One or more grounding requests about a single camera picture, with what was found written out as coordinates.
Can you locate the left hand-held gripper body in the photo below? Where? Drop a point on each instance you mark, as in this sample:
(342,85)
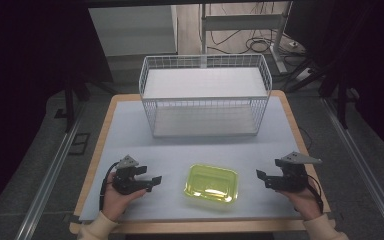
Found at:
(126,180)

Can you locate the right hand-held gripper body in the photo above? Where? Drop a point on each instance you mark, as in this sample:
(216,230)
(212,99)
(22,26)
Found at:
(293,173)

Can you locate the person's left hand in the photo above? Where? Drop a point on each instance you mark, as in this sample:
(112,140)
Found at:
(115,200)

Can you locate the person's right hand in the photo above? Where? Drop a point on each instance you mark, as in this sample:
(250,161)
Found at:
(303,201)

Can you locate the light grey table mat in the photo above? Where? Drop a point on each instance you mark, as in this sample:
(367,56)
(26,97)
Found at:
(166,150)

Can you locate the yellow-green plastic tray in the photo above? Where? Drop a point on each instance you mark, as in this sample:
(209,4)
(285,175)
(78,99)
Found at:
(211,183)

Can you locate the black tripod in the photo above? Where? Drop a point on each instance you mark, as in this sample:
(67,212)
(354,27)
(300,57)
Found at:
(340,90)

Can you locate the black stand leg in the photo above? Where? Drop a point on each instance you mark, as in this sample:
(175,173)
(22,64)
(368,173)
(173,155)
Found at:
(69,103)

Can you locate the white power strip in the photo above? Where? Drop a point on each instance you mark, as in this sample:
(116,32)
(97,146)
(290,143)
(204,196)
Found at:
(304,74)

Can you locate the white cabinet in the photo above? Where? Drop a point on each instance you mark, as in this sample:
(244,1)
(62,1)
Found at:
(133,30)

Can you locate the grey metal stand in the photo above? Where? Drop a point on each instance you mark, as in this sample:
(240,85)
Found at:
(243,21)

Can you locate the aluminium floor rail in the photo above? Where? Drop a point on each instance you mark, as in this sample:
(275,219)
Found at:
(46,186)
(363,166)

